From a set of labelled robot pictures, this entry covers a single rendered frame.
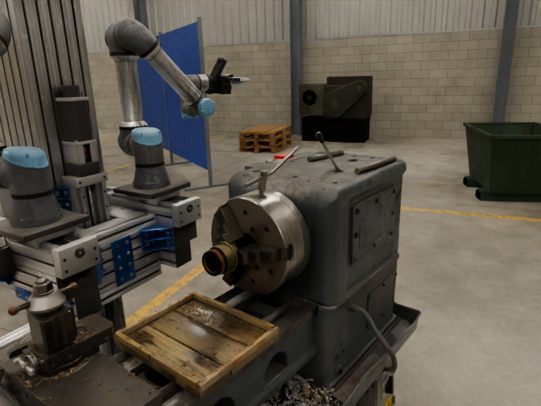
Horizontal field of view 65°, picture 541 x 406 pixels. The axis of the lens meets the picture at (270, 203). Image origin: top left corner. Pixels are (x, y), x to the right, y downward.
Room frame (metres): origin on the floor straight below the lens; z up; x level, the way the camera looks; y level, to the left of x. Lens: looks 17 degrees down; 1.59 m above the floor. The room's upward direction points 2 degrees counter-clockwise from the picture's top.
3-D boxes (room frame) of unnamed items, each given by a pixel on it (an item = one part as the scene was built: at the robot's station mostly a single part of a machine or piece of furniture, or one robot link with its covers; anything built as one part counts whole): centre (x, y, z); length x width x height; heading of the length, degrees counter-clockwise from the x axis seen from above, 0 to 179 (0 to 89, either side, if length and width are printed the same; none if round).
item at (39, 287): (0.84, 0.50, 1.17); 0.04 x 0.04 x 0.03
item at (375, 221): (1.59, -0.19, 1.06); 0.59 x 0.48 x 0.39; 141
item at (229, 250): (1.14, 0.15, 1.08); 0.09 x 0.09 x 0.09; 51
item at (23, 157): (1.30, 0.76, 1.33); 0.13 x 0.12 x 0.14; 80
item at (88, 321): (0.86, 0.48, 0.99); 0.20 x 0.10 x 0.05; 141
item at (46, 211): (1.30, 0.75, 1.21); 0.15 x 0.15 x 0.10
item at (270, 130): (9.60, 0.05, 0.22); 1.25 x 0.86 x 0.44; 159
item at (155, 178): (1.72, 0.49, 1.21); 0.15 x 0.15 x 0.10
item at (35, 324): (0.84, 0.49, 1.07); 0.07 x 0.07 x 0.10; 51
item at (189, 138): (7.98, 1.84, 1.18); 4.12 x 0.80 x 2.35; 28
